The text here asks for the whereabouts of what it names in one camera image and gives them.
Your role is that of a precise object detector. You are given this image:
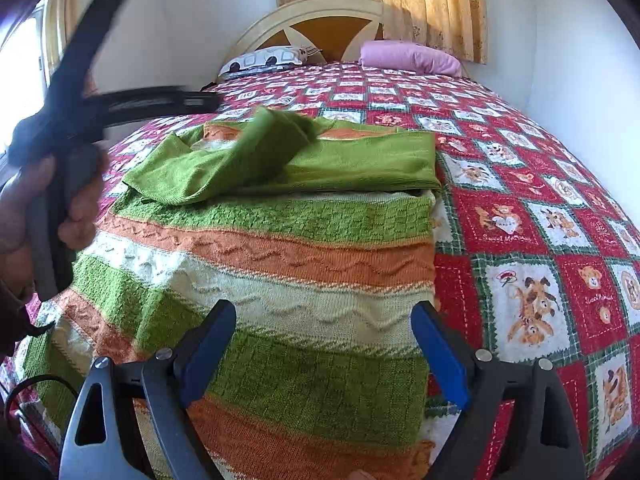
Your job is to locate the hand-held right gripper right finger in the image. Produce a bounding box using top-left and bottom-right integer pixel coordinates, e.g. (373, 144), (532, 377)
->
(410, 301), (586, 480)

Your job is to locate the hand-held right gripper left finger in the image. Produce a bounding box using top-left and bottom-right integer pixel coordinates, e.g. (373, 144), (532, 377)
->
(60, 300), (237, 480)

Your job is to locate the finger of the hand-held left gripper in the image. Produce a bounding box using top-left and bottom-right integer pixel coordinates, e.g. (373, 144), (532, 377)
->
(84, 85), (221, 129)
(49, 0), (133, 112)

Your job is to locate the green orange striped knit sweater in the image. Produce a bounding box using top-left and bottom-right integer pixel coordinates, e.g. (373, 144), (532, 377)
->
(20, 106), (443, 480)

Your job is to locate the person's left hand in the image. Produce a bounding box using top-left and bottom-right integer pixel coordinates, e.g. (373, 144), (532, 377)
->
(0, 151), (109, 302)

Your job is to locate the yellow patterned curtain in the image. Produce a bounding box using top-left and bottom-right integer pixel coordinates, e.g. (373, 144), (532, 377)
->
(42, 0), (78, 88)
(275, 0), (489, 65)

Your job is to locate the window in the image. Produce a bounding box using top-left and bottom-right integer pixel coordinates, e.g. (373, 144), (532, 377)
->
(0, 7), (51, 153)

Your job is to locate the white printed pillow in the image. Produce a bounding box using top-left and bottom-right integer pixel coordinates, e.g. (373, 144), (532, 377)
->
(218, 46), (321, 81)

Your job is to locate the red printed bear blanket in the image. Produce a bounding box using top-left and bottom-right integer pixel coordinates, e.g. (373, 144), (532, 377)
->
(0, 60), (640, 480)

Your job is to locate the cream wooden headboard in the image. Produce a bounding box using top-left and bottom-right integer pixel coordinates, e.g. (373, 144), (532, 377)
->
(216, 0), (386, 83)

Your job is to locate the pink pillow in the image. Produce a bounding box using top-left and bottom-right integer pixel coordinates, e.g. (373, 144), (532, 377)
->
(359, 40), (463, 79)

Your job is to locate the black cable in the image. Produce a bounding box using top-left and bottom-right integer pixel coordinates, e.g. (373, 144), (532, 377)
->
(2, 373), (79, 423)

